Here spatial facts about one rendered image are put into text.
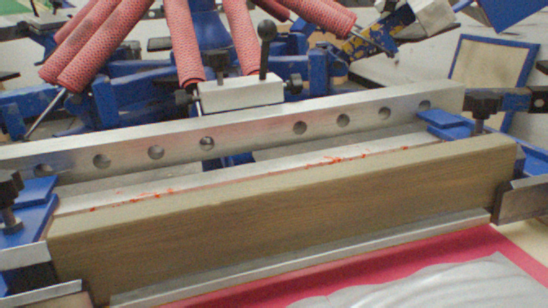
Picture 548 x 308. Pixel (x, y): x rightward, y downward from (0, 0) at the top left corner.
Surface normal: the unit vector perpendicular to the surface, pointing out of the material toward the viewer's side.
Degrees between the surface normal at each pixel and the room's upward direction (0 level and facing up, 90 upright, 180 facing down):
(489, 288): 31
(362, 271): 0
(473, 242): 0
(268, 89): 90
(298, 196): 90
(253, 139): 90
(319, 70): 90
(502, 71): 80
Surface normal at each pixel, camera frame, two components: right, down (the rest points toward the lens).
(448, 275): 0.00, -0.58
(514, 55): -0.97, 0.01
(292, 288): -0.07, -0.91
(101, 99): 0.71, 0.25
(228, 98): 0.26, 0.38
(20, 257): 0.13, -0.37
